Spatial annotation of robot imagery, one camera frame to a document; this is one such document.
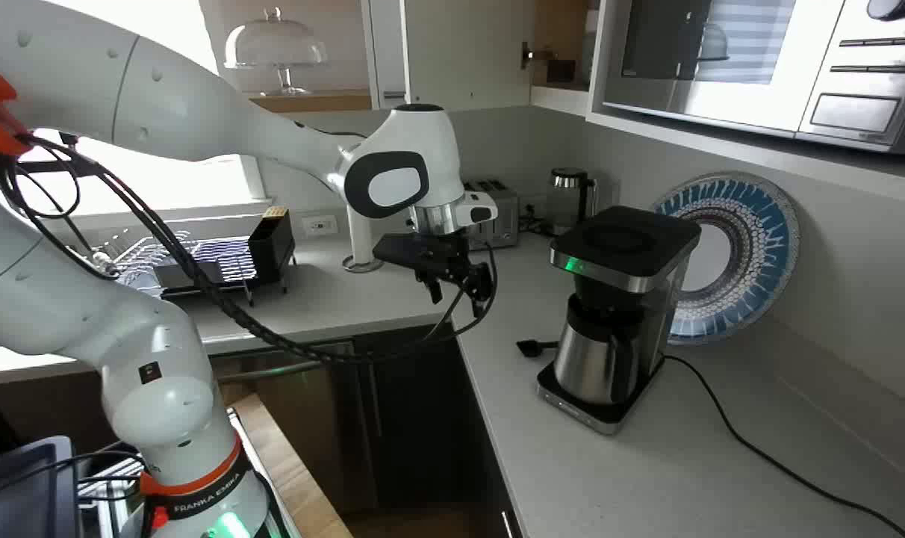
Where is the black steel coffee maker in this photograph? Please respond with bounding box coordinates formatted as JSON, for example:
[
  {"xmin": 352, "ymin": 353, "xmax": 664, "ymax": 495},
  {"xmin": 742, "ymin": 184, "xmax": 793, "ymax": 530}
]
[{"xmin": 536, "ymin": 203, "xmax": 706, "ymax": 438}]

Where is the dark lower cabinet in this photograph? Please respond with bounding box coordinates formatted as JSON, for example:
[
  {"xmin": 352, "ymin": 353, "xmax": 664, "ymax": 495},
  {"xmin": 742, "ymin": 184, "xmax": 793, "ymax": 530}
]
[{"xmin": 209, "ymin": 327, "xmax": 527, "ymax": 538}]

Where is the white paper towel roll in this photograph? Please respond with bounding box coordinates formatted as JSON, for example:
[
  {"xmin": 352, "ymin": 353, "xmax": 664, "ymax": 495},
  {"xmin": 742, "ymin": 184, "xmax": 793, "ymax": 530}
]
[{"xmin": 348, "ymin": 203, "xmax": 386, "ymax": 269}]

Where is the wooden board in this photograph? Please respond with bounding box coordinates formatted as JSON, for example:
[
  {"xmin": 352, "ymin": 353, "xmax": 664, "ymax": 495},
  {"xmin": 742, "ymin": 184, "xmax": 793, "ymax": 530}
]
[{"xmin": 224, "ymin": 388, "xmax": 355, "ymax": 538}]

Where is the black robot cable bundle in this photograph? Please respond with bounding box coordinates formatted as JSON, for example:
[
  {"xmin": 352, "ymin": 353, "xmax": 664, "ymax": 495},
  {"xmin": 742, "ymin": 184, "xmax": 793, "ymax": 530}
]
[{"xmin": 0, "ymin": 133, "xmax": 500, "ymax": 368}]

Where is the stainless steel coffee jar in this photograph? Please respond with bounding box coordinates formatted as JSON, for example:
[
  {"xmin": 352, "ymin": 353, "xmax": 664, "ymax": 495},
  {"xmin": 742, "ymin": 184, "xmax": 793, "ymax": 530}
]
[{"xmin": 552, "ymin": 296, "xmax": 645, "ymax": 408}]

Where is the silver microwave oven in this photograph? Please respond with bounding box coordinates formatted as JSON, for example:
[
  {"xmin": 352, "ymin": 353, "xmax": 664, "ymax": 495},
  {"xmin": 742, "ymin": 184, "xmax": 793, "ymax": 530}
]
[{"xmin": 597, "ymin": 0, "xmax": 905, "ymax": 160}]

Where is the small dark box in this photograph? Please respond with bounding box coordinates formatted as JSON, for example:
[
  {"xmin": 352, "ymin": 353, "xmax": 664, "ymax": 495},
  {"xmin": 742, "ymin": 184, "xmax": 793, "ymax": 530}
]
[{"xmin": 249, "ymin": 208, "xmax": 298, "ymax": 293}]

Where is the blue white decorative plate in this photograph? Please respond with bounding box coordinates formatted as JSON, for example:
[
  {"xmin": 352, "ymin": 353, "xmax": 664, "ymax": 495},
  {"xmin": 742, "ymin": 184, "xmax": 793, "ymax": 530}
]
[{"xmin": 651, "ymin": 175, "xmax": 800, "ymax": 351}]

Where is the steel electric kettle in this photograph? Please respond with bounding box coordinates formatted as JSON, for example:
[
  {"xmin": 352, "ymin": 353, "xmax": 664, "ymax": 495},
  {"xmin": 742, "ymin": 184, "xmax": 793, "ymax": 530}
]
[{"xmin": 549, "ymin": 167, "xmax": 597, "ymax": 237}]

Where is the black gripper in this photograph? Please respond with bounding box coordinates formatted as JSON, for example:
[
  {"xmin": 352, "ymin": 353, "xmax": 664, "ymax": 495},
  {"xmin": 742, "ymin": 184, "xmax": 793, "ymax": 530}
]
[{"xmin": 373, "ymin": 232, "xmax": 496, "ymax": 309}]

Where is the wooden shelf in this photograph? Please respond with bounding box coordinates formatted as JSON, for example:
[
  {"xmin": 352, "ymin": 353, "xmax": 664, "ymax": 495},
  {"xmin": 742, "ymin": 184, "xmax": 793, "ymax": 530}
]
[{"xmin": 249, "ymin": 91, "xmax": 373, "ymax": 115}]

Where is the black coffee maker power cord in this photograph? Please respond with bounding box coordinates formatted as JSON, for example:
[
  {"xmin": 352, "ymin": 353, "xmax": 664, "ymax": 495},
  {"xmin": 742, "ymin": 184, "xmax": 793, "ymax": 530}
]
[{"xmin": 513, "ymin": 338, "xmax": 905, "ymax": 538}]

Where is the glass cake stand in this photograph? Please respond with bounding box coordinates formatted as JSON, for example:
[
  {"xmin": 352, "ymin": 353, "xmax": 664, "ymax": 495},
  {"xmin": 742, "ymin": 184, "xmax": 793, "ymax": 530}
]
[{"xmin": 222, "ymin": 6, "xmax": 333, "ymax": 99}]

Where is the white narrow cabinet door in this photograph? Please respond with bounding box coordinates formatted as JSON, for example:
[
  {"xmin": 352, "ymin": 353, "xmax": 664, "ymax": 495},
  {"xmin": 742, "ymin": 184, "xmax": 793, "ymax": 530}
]
[{"xmin": 358, "ymin": 0, "xmax": 410, "ymax": 112}]

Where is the white wall outlet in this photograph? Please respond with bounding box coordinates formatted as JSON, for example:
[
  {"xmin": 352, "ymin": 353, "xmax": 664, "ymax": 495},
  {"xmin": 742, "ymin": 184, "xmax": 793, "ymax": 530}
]
[{"xmin": 298, "ymin": 212, "xmax": 340, "ymax": 239}]

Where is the black equipment box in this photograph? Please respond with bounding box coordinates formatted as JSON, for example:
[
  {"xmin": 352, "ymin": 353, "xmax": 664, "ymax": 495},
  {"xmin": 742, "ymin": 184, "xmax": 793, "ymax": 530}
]
[{"xmin": 0, "ymin": 435, "xmax": 83, "ymax": 538}]

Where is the white wide cabinet door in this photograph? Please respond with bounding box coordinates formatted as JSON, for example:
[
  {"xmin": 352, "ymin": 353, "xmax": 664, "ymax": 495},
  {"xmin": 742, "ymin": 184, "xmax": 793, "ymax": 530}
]
[{"xmin": 400, "ymin": 0, "xmax": 542, "ymax": 115}]

